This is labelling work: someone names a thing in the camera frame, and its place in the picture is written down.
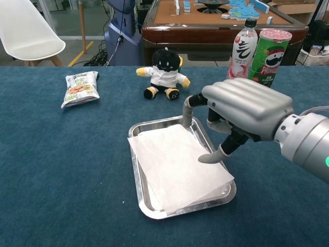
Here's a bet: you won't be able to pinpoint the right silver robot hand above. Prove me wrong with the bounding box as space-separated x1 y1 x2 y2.
181 78 295 165

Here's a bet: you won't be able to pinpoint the white paper napkin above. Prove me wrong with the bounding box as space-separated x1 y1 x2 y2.
127 123 235 217

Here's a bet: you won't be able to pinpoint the blue robot base machine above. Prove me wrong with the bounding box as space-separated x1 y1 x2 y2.
104 0 142 67

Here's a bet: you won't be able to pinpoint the silver metal tray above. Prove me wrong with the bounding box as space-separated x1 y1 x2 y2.
127 115 237 220

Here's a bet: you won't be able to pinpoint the green Pringles can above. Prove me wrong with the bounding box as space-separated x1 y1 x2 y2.
248 28 293 90

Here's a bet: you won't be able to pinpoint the clear drink bottle pink label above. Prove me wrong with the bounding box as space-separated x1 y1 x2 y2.
226 17 259 81

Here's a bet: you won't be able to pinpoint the white box with items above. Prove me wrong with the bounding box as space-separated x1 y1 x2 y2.
298 45 329 66

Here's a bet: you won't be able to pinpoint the black plush toy white coat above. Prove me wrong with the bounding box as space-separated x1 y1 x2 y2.
135 48 191 100

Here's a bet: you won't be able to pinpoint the brown mahjong table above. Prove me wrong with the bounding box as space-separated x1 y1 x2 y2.
141 0 309 67

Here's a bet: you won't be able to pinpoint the blue mahjong tile pile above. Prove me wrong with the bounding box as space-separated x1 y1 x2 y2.
227 0 270 21

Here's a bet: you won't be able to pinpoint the black mahjong table centre disc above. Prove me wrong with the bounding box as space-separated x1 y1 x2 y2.
196 0 231 13

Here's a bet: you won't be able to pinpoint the blue white mahjong tile stack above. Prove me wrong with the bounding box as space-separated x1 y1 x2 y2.
175 0 192 15

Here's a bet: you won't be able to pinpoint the white snack bag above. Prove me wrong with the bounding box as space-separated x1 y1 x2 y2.
60 71 101 109

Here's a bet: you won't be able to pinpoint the wooden pole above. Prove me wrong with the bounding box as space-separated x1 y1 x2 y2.
79 0 87 54

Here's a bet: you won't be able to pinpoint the blue table cloth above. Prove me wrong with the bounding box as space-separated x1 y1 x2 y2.
0 65 329 247

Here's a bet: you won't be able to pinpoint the white chair wooden legs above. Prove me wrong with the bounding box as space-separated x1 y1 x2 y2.
0 0 67 67

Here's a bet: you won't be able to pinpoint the black cable bundle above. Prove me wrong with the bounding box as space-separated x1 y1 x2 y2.
83 41 115 67

